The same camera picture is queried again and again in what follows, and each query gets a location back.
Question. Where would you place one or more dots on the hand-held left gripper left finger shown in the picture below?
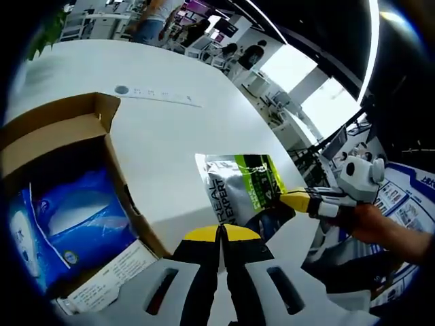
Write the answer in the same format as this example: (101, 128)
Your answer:
(200, 265)

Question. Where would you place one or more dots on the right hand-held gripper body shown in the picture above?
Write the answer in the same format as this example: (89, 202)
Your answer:
(360, 180)

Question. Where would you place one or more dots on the computer monitor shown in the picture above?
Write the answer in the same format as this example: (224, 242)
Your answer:
(336, 142)

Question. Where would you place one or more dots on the silver green soft pouch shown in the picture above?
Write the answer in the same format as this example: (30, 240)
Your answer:
(234, 190)

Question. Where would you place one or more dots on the person's right hand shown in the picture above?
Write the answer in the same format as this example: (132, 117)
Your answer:
(360, 222)

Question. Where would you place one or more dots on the blue soft tissue pack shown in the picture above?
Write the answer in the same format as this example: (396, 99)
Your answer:
(88, 231)

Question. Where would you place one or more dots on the brown cardboard shoe box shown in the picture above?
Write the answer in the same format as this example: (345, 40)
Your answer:
(61, 127)

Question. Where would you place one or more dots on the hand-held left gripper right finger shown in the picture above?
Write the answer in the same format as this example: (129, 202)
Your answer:
(248, 268)

